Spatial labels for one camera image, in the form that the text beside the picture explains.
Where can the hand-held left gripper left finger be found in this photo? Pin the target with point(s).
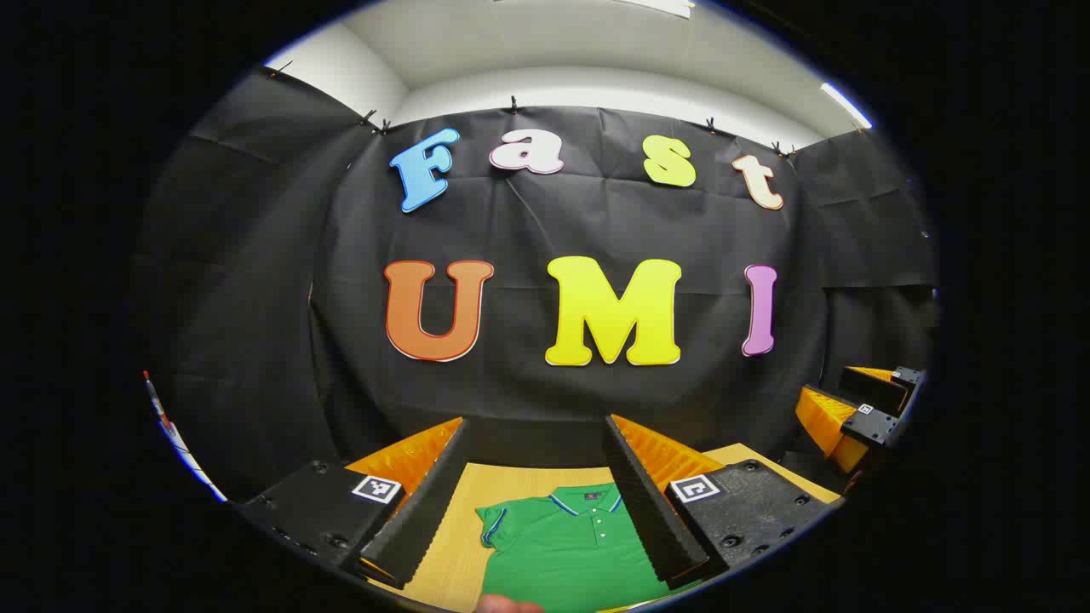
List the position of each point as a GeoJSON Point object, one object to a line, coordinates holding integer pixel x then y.
{"type": "Point", "coordinates": [426, 511]}

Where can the white side table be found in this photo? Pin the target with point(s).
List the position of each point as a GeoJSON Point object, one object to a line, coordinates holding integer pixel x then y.
{"type": "Point", "coordinates": [192, 464]}

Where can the green T-shirt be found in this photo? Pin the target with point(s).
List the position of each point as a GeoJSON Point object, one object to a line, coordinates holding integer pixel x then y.
{"type": "Point", "coordinates": [562, 553]}

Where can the ceiling light strip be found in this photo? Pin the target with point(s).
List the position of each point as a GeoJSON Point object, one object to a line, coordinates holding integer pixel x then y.
{"type": "Point", "coordinates": [845, 105]}
{"type": "Point", "coordinates": [660, 6]}

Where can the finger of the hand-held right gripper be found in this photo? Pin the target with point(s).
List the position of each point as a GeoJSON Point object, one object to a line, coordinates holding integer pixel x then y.
{"type": "Point", "coordinates": [873, 426]}
{"type": "Point", "coordinates": [877, 390]}

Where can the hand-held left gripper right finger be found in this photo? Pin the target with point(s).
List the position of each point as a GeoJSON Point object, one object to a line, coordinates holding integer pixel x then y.
{"type": "Point", "coordinates": [647, 511]}

